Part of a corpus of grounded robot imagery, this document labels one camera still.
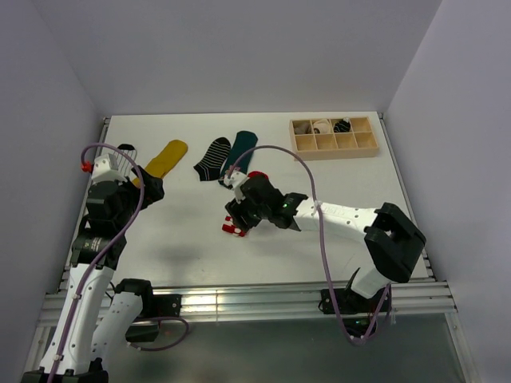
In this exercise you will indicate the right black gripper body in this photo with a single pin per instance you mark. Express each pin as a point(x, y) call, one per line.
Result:
point(251, 214)

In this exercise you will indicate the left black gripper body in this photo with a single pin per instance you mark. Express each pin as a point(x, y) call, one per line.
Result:
point(130, 196)

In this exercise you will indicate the dark green reindeer sock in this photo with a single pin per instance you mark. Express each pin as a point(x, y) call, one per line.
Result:
point(244, 141)

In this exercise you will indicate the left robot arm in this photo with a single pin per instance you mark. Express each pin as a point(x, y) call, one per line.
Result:
point(79, 348)

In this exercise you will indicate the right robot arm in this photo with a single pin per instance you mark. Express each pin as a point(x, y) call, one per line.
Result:
point(393, 242)

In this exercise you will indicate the black white striped ankle sock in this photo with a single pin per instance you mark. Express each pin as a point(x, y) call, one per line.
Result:
point(210, 166)

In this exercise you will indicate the mustard yellow sock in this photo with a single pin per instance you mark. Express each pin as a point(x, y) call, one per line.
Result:
point(159, 166)

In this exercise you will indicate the beige rolled sock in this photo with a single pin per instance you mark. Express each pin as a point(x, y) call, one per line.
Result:
point(302, 128)

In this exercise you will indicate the cream rolled sock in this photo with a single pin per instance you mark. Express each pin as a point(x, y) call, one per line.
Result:
point(322, 126)

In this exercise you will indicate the black rolled sock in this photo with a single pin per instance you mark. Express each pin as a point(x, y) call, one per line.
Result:
point(341, 125)

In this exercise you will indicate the wooden compartment box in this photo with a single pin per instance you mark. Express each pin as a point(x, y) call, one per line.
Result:
point(360, 142)

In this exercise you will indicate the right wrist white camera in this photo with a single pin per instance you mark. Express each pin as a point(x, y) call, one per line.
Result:
point(234, 181)

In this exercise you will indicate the wrist white camera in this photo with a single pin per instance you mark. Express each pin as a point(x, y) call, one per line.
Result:
point(104, 168)
point(234, 181)

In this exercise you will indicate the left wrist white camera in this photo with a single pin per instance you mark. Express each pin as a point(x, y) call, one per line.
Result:
point(104, 168)

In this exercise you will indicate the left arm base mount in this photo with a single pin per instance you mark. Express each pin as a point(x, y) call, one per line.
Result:
point(143, 330)

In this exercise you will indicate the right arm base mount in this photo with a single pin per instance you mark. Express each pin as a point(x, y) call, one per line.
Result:
point(350, 303)

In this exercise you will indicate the aluminium front rail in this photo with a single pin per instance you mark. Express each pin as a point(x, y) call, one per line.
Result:
point(296, 301)

